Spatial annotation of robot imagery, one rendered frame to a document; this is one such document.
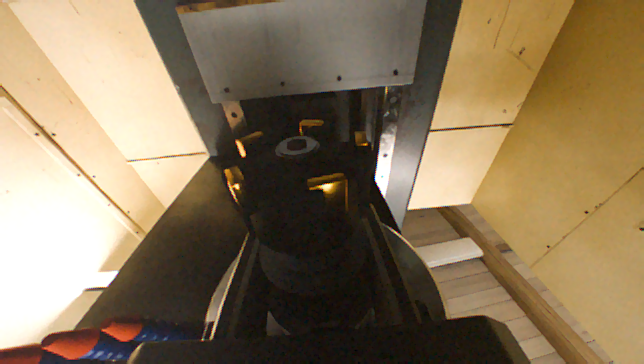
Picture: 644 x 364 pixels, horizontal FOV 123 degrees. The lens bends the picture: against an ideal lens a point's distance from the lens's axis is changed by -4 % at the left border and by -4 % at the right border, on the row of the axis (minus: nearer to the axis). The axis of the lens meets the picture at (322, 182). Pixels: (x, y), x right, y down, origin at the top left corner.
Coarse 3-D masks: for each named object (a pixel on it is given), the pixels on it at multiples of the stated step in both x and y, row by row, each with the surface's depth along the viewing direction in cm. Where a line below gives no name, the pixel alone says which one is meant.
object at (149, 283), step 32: (224, 160) 53; (192, 192) 42; (224, 192) 41; (160, 224) 35; (192, 224) 34; (224, 224) 34; (384, 224) 31; (160, 256) 29; (192, 256) 29; (224, 256) 29; (128, 288) 26; (160, 288) 25; (192, 288) 25; (96, 320) 22; (192, 320) 22
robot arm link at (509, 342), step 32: (448, 320) 5; (480, 320) 5; (160, 352) 5; (192, 352) 5; (224, 352) 4; (256, 352) 4; (288, 352) 4; (320, 352) 4; (352, 352) 4; (384, 352) 4; (416, 352) 4; (448, 352) 4; (480, 352) 4; (512, 352) 4
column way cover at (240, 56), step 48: (192, 0) 33; (240, 0) 33; (288, 0) 34; (336, 0) 34; (384, 0) 35; (192, 48) 38; (240, 48) 38; (288, 48) 39; (336, 48) 39; (384, 48) 39; (240, 96) 44
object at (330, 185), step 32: (320, 128) 7; (256, 160) 6; (288, 160) 5; (320, 160) 6; (352, 160) 5; (256, 192) 5; (288, 192) 4; (320, 192) 4; (352, 192) 5; (256, 224) 6; (288, 224) 5; (320, 224) 5; (352, 224) 6
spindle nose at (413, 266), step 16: (400, 240) 15; (400, 256) 14; (416, 256) 14; (416, 272) 13; (432, 272) 13; (224, 288) 13; (416, 288) 12; (432, 288) 12; (432, 304) 11; (208, 320) 12; (272, 320) 11; (368, 320) 11
